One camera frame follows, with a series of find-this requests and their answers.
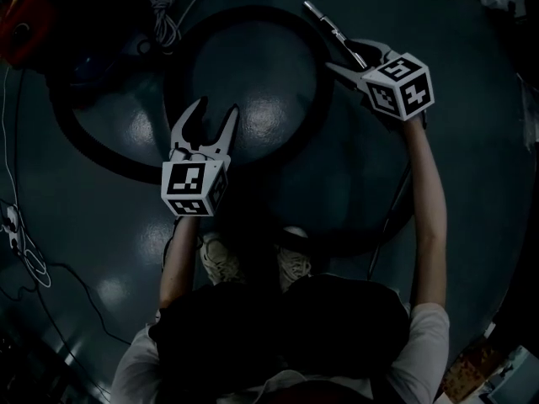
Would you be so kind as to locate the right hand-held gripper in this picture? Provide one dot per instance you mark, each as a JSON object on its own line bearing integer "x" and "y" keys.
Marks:
{"x": 400, "y": 86}

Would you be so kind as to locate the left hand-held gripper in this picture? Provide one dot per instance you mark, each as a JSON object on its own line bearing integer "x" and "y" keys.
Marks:
{"x": 185, "y": 183}

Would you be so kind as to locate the metal vacuum wand tube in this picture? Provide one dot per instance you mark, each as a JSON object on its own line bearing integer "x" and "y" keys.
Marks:
{"x": 355, "y": 55}

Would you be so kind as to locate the person's left forearm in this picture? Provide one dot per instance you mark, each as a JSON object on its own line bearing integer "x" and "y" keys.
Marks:
{"x": 179, "y": 263}

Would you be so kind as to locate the person's right forearm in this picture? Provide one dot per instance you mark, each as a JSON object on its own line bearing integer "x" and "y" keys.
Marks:
{"x": 425, "y": 208}

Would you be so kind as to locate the red topped vacuum cleaner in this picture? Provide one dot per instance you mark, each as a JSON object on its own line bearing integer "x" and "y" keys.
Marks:
{"x": 29, "y": 19}

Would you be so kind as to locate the beige lace-up sneaker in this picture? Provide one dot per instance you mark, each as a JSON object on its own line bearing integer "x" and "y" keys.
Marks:
{"x": 295, "y": 267}
{"x": 219, "y": 259}

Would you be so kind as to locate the person's black trousers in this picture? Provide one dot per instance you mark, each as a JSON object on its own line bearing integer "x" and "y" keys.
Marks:
{"x": 273, "y": 331}

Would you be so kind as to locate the white power strip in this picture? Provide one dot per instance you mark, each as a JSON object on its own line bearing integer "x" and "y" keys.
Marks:
{"x": 12, "y": 225}

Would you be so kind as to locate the white shelf unit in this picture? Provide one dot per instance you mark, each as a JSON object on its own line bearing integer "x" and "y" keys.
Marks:
{"x": 518, "y": 373}

